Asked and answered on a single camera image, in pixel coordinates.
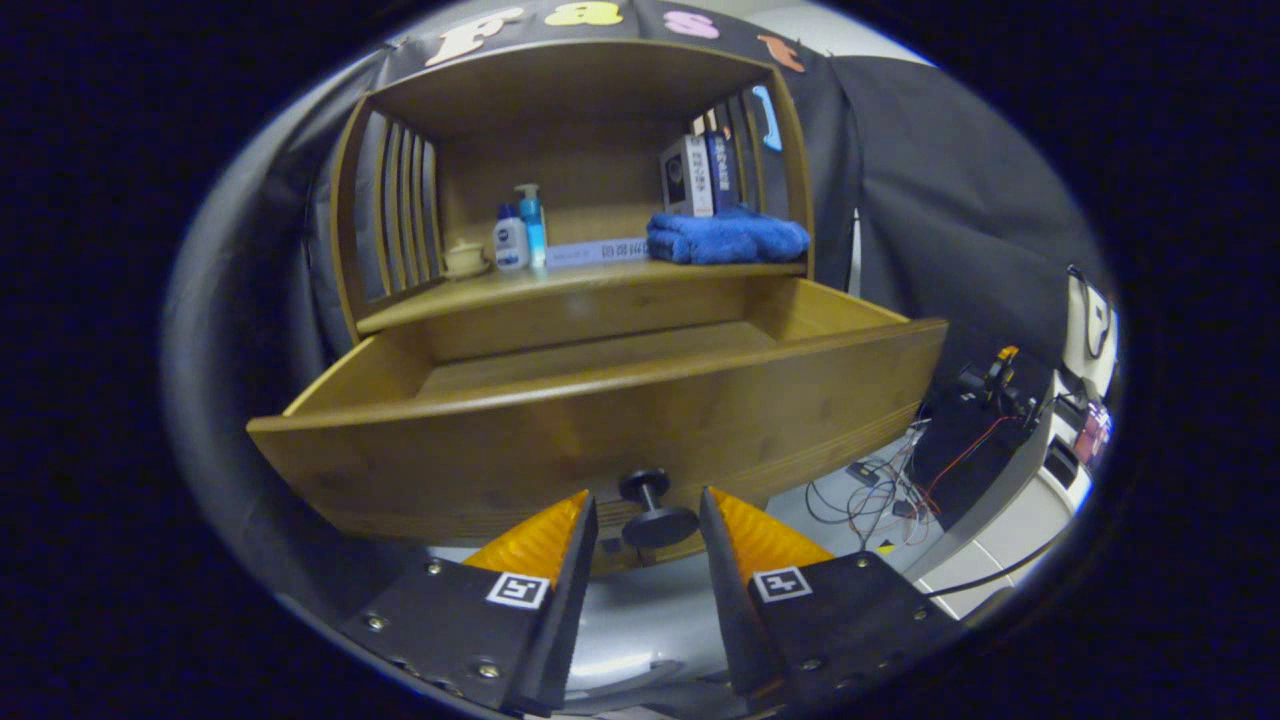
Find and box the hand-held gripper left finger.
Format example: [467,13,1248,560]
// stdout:
[340,490,599,717]

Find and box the flat white book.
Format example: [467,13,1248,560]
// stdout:
[545,236,651,269]

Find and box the white table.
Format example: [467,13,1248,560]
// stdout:
[900,380,1101,621]

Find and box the blue pump bottle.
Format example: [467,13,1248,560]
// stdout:
[514,183,549,269]

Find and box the white bag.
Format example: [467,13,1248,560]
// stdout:
[1060,265,1116,401]

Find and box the folded blue towel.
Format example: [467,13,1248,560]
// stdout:
[646,205,812,266]

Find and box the upright dark blue book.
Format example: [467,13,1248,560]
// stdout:
[703,130,739,213]

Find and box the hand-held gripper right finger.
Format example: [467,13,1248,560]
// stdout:
[698,487,966,713]

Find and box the beige lidded teacup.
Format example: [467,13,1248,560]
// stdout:
[440,240,491,281]

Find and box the wooden cabinet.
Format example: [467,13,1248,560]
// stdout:
[330,38,816,346]

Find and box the black drawer knob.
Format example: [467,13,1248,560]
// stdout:
[618,468,701,549]

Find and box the black equipment with orange part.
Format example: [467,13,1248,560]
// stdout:
[910,345,1056,531]

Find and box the upright grey white book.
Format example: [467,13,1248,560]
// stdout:
[659,135,715,218]

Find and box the tangle of floor cables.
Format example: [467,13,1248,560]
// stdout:
[805,420,941,546]

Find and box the white bottle with blue cap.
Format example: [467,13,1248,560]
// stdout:
[493,203,531,273]

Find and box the wooden countertop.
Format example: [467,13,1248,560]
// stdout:
[355,258,809,336]

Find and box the wooden drawer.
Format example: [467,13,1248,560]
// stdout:
[247,277,949,571]

